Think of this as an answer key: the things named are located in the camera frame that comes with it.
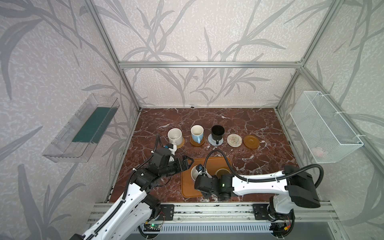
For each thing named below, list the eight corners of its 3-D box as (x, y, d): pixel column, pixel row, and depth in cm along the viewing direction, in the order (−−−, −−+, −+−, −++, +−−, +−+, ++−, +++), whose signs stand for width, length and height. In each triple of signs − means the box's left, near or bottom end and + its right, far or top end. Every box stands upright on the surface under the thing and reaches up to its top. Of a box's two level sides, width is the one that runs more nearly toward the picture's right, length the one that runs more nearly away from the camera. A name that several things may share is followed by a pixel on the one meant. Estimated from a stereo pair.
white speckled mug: (169, 148, 99) (166, 140, 92) (171, 136, 106) (168, 128, 98) (182, 148, 100) (180, 140, 92) (183, 136, 106) (181, 128, 98)
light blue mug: (191, 148, 99) (190, 139, 91) (191, 134, 106) (190, 124, 98) (203, 148, 99) (203, 139, 91) (203, 134, 106) (203, 124, 98)
